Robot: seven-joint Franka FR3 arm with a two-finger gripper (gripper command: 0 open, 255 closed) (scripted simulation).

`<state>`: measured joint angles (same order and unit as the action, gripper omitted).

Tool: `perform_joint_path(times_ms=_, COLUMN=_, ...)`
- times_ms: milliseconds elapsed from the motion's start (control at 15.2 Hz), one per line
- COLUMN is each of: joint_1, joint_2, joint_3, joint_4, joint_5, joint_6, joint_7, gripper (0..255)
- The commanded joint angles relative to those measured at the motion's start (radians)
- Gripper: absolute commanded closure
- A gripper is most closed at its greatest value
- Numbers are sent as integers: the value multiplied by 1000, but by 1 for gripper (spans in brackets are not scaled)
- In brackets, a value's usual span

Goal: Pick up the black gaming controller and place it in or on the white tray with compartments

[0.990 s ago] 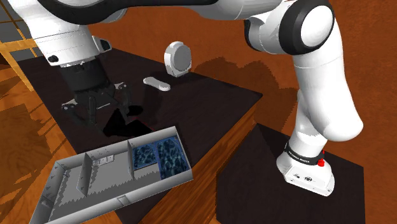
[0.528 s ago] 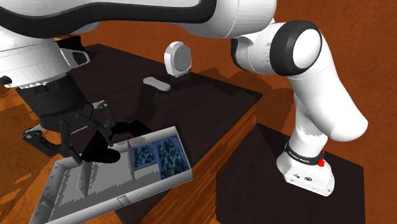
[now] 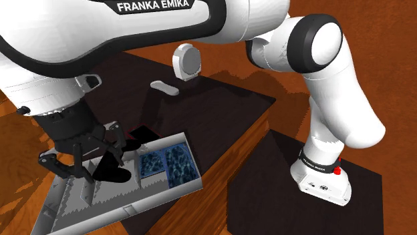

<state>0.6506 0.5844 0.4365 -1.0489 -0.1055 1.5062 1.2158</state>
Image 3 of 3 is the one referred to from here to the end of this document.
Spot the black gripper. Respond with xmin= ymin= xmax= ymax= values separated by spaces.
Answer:
xmin=31 ymin=99 xmax=127 ymax=184

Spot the grey compartment tray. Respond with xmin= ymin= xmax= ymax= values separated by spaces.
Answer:
xmin=30 ymin=131 xmax=204 ymax=235

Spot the black flat thing red edge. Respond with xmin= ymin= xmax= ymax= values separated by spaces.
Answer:
xmin=128 ymin=124 xmax=163 ymax=146

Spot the small blue patterned box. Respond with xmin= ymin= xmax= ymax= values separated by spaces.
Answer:
xmin=138 ymin=150 xmax=166 ymax=180

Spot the large blue patterned box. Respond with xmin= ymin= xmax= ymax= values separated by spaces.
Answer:
xmin=162 ymin=142 xmax=200 ymax=190

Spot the white flat remote control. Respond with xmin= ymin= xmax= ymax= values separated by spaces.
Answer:
xmin=150 ymin=79 xmax=180 ymax=97

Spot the wooden table with dark top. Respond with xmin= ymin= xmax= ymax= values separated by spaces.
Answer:
xmin=78 ymin=51 xmax=277 ymax=235

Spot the white round clock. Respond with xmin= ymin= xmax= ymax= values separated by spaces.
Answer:
xmin=172 ymin=43 xmax=202 ymax=83

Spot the dark robot stand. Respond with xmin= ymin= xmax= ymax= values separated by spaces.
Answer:
xmin=226 ymin=129 xmax=384 ymax=235

